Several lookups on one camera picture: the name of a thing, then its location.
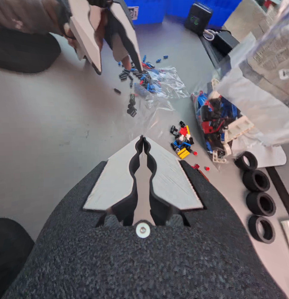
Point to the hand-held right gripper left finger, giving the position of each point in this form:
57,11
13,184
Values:
111,184

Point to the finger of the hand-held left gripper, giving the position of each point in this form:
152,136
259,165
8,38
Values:
127,30
86,35

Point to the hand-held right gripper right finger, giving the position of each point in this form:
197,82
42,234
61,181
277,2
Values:
172,184

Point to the pile of blue black pins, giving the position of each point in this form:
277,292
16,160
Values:
144,81

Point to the clear plastic bag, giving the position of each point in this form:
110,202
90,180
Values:
167,84

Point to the person's left forearm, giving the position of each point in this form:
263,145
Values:
23,16

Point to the black elbow cushion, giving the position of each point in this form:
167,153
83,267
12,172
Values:
23,51

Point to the grey desk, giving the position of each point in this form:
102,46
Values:
53,116

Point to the person's left hand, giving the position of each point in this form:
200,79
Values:
121,53

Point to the blue plastic crate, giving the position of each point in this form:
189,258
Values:
146,11
174,8

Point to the pile of mixed small bricks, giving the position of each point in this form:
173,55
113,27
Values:
183,144

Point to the black device with green rings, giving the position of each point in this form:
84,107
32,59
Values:
198,18

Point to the black toy tyre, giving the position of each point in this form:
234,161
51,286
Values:
246,161
261,230
256,181
261,203

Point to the clear bag of toy bricks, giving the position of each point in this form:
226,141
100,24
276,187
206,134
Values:
219,116

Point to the black power adapter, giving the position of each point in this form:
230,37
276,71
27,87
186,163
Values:
226,42

